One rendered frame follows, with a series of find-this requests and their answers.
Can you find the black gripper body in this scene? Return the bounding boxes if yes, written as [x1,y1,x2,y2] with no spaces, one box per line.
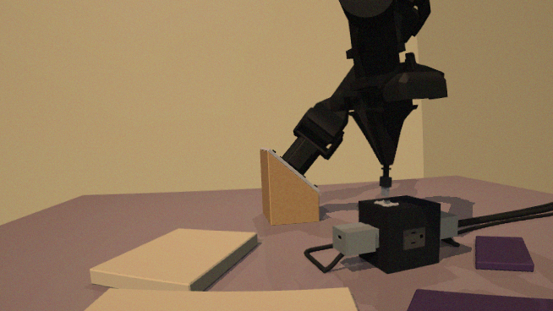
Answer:
[330,33,447,112]

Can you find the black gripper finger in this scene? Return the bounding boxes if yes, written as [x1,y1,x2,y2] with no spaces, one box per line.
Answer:
[349,110,384,166]
[365,105,418,166]

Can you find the purple rectangular block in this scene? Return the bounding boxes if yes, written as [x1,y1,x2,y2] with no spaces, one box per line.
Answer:
[475,236,534,272]

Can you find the black usb plug with grey metal tip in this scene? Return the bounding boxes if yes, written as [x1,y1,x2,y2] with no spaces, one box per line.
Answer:
[380,166,391,196]

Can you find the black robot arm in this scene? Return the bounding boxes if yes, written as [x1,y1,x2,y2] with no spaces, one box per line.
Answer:
[281,0,445,178]

